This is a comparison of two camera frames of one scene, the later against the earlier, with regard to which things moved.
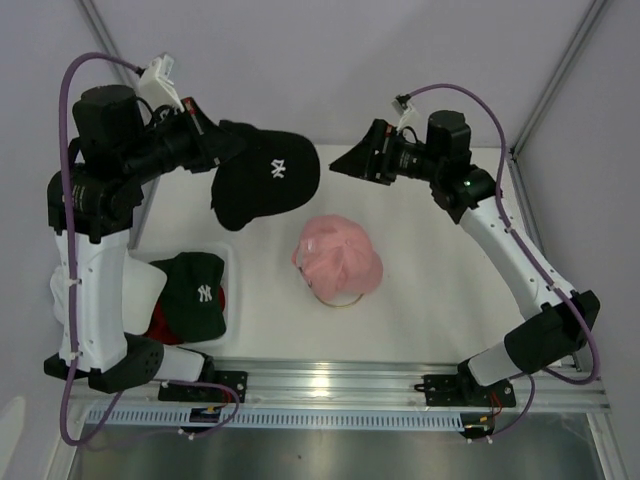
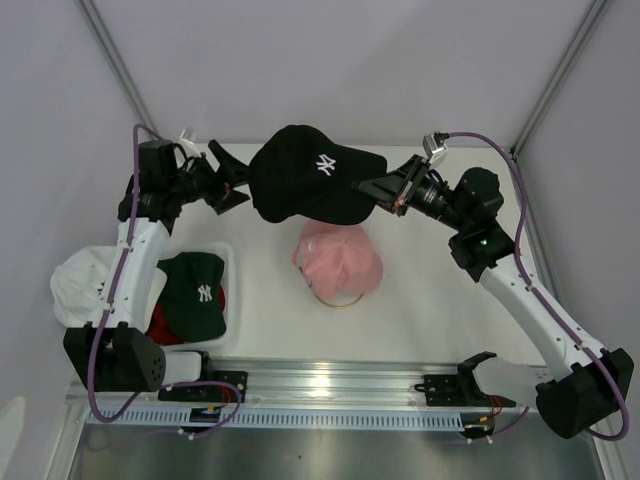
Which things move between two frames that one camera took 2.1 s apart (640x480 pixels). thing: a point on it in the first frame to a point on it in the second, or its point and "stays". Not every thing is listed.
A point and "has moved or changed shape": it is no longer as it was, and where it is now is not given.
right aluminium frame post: x=558 y=78 stays
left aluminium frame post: x=104 y=39 stays
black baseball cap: x=272 y=173 has moved or changed shape
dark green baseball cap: x=192 y=299 stays
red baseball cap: x=158 y=331 stays
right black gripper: x=384 y=138 to x=399 y=188
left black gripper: x=213 y=145 to x=229 y=168
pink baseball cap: x=338 y=257 stays
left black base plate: x=234 y=379 stays
